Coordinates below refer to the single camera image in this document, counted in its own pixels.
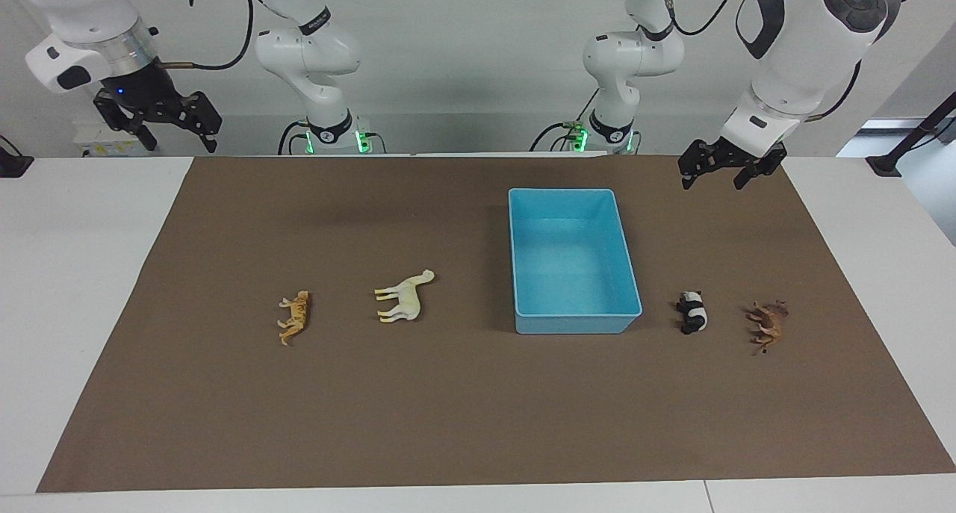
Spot brown animal toy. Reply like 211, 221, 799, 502
744, 299, 790, 355

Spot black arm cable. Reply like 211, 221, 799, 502
661, 0, 748, 37
153, 0, 256, 72

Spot black table clamp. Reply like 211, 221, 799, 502
0, 134, 34, 178

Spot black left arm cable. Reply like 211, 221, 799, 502
661, 0, 748, 37

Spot cream horse toy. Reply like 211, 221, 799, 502
374, 269, 436, 324

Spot white box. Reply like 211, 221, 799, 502
73, 121, 150, 158

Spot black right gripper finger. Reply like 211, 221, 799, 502
93, 92, 159, 152
173, 92, 223, 154

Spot black base cable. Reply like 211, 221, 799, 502
278, 120, 311, 155
529, 87, 600, 152

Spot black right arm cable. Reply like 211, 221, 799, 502
153, 0, 256, 72

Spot black right base cable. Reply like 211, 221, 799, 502
278, 120, 311, 155

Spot blue plastic storage box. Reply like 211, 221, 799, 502
508, 187, 643, 335

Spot brown table mat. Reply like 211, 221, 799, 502
36, 155, 956, 494

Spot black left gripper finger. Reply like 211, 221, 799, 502
678, 141, 710, 191
734, 146, 787, 191

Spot black left base cable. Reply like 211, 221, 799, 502
529, 87, 600, 152

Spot black white panda toy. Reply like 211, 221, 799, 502
676, 290, 710, 335

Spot black stand with pole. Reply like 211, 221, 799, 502
866, 91, 956, 178

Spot orange tiger toy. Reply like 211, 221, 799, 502
277, 290, 311, 346

